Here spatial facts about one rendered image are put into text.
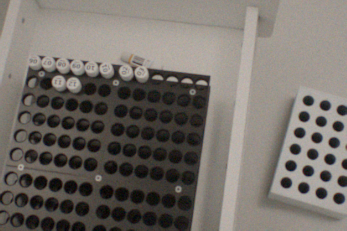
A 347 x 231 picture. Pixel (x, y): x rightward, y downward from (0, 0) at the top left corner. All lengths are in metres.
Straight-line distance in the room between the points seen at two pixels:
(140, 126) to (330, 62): 0.28
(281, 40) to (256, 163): 0.15
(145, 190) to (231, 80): 0.16
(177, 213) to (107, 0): 0.24
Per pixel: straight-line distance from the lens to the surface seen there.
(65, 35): 0.70
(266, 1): 0.62
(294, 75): 0.75
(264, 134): 0.72
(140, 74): 0.58
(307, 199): 0.67
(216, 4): 0.64
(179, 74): 0.59
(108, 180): 0.57
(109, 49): 0.68
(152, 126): 0.58
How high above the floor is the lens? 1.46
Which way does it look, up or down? 72 degrees down
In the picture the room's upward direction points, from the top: 11 degrees counter-clockwise
